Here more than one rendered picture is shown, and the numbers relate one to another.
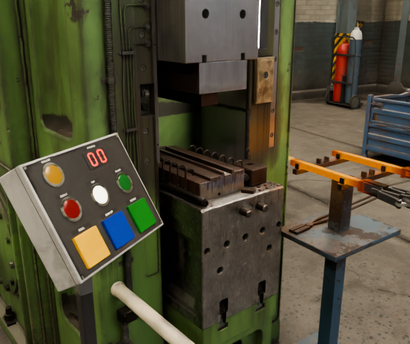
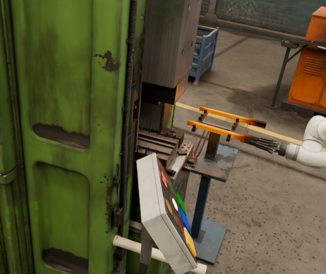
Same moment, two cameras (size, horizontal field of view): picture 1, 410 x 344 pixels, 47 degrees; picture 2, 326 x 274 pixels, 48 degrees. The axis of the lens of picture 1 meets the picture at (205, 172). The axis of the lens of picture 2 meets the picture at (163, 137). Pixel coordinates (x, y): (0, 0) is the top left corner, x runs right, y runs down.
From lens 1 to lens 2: 1.04 m
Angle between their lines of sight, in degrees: 35
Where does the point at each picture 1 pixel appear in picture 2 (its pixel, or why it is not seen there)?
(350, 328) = (192, 203)
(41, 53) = (31, 76)
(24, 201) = (163, 231)
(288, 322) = not seen: hidden behind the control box
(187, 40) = (175, 73)
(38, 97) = (29, 113)
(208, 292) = not seen: hidden behind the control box
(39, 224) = (173, 243)
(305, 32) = not seen: outside the picture
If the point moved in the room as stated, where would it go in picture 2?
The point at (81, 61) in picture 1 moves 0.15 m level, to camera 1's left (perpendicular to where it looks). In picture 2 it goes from (114, 100) to (75, 106)
